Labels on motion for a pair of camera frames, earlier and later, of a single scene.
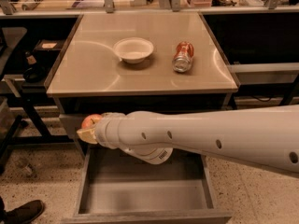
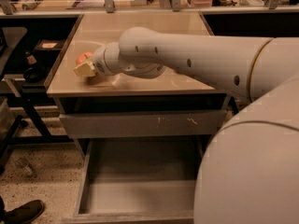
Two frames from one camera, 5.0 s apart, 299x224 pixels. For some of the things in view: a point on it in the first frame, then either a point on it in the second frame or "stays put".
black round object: [35, 74] stays put
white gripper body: [102, 132] -> [99, 62]
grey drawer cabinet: [139, 63] stays put
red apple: [89, 121] -> [83, 58]
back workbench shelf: [72, 0] stays put
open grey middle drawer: [118, 189] stays put
